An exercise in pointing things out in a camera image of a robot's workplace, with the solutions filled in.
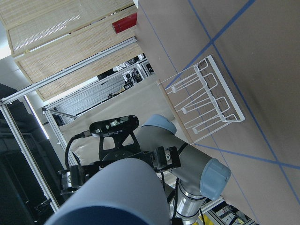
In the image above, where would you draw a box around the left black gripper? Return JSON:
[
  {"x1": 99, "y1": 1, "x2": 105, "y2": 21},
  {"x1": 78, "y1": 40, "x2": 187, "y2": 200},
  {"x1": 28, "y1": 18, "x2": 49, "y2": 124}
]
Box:
[{"x1": 58, "y1": 133, "x2": 181, "y2": 195}]

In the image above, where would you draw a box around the light blue plastic cup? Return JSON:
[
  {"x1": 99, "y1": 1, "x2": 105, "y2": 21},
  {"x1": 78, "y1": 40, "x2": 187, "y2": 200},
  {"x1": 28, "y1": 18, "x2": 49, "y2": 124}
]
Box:
[{"x1": 46, "y1": 158, "x2": 171, "y2": 225}]

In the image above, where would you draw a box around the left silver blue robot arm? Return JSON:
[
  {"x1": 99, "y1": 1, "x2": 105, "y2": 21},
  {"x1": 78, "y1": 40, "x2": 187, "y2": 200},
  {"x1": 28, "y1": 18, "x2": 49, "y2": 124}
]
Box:
[{"x1": 51, "y1": 114, "x2": 231, "y2": 225}]

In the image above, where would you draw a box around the red cylinder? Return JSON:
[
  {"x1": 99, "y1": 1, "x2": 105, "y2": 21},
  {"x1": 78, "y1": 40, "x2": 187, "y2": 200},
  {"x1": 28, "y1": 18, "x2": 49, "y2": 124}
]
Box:
[{"x1": 112, "y1": 13, "x2": 137, "y2": 34}]

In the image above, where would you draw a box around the woven wooden screen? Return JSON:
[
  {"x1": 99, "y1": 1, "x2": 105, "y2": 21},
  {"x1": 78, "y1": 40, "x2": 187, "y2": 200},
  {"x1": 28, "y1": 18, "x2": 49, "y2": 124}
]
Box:
[{"x1": 0, "y1": 0, "x2": 145, "y2": 102}]

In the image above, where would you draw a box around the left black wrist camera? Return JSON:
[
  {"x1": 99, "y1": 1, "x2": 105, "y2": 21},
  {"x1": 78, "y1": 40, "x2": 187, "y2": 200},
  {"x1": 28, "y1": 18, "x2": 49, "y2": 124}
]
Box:
[{"x1": 89, "y1": 115, "x2": 139, "y2": 137}]

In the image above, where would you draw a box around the white wire cup holder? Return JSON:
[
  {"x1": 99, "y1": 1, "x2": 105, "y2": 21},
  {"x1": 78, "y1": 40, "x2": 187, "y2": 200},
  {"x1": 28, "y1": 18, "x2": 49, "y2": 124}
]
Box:
[{"x1": 157, "y1": 55, "x2": 245, "y2": 144}]

